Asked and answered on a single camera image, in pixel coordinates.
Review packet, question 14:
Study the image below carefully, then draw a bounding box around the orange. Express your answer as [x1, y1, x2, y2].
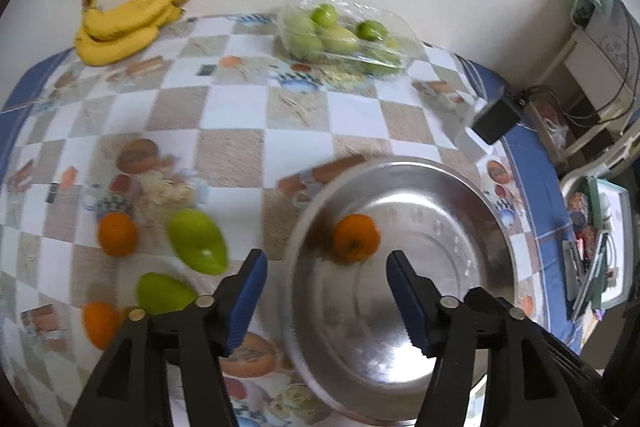
[96, 212, 138, 258]
[81, 302, 122, 350]
[332, 214, 381, 264]

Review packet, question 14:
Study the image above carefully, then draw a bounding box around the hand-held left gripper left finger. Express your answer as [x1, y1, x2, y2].
[67, 249, 268, 427]

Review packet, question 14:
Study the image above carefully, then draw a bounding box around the black cable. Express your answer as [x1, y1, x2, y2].
[522, 84, 638, 130]

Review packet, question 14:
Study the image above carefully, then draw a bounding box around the green tray of clutter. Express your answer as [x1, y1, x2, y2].
[560, 174, 633, 323]

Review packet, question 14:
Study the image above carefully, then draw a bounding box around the pale green cloth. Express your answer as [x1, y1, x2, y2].
[571, 0, 621, 28]

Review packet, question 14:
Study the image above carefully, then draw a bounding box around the clear bag of green jujubes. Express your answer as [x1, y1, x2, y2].
[277, 0, 426, 78]

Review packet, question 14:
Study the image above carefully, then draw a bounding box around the green mango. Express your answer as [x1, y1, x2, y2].
[166, 208, 230, 276]
[136, 272, 200, 315]

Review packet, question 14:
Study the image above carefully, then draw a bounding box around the black power adapter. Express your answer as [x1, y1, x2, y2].
[471, 89, 526, 145]

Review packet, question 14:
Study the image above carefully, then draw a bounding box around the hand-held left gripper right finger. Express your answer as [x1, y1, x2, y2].
[386, 250, 576, 427]

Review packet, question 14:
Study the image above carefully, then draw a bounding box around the white shelf unit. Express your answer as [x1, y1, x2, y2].
[545, 0, 640, 162]

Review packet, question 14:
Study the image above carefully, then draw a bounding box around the yellow banana bunch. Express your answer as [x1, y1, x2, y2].
[74, 0, 197, 68]

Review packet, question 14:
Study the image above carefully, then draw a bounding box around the round metal bowl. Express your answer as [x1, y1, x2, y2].
[282, 157, 518, 425]

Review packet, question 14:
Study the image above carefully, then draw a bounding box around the checkered printed tablecloth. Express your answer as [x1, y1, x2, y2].
[0, 9, 586, 427]

